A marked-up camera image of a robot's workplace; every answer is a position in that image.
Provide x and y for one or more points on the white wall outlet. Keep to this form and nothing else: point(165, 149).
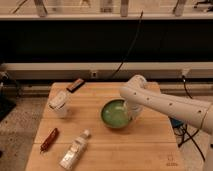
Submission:
point(94, 74)

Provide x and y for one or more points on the green ceramic bowl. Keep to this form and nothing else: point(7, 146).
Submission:
point(114, 115)

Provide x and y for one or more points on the red-brown pocket knife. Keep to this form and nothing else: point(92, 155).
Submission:
point(49, 140)

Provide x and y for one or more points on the blue connector box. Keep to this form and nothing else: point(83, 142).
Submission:
point(176, 123)

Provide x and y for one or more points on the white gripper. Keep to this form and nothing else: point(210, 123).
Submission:
point(132, 110)

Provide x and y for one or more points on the brown rectangular block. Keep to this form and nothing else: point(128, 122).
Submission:
point(75, 85)

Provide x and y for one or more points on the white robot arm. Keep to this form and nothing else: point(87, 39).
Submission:
point(197, 113)

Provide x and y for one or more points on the clear plastic bottle white label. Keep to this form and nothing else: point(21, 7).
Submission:
point(74, 152)

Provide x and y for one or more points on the clear plastic cup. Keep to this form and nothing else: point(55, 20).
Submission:
point(59, 104)

